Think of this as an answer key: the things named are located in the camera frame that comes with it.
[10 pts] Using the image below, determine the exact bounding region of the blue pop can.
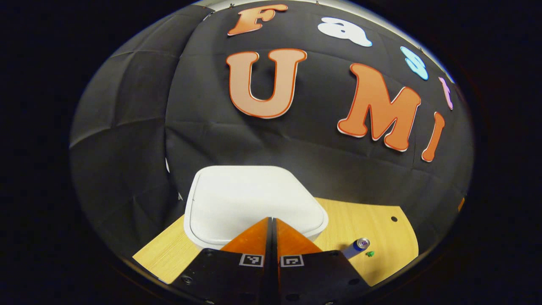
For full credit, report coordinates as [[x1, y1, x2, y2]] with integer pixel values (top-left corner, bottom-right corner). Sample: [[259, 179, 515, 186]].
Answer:
[[341, 237, 371, 260]]

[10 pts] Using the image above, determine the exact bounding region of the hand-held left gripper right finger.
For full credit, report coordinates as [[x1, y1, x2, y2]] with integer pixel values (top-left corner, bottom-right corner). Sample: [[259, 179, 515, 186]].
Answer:
[[273, 218, 373, 305]]

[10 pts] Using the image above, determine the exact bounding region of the white desktop garbage bin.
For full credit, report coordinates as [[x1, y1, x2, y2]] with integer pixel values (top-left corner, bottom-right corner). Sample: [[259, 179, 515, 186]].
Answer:
[[183, 165, 329, 250]]

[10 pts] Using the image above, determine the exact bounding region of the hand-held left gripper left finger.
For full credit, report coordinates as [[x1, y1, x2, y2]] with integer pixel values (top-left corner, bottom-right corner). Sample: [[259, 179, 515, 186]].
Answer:
[[169, 217, 274, 305]]

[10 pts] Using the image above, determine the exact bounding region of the black backdrop cloth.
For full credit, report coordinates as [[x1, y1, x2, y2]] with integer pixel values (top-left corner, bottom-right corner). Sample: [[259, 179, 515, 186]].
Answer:
[[69, 0, 474, 259]]

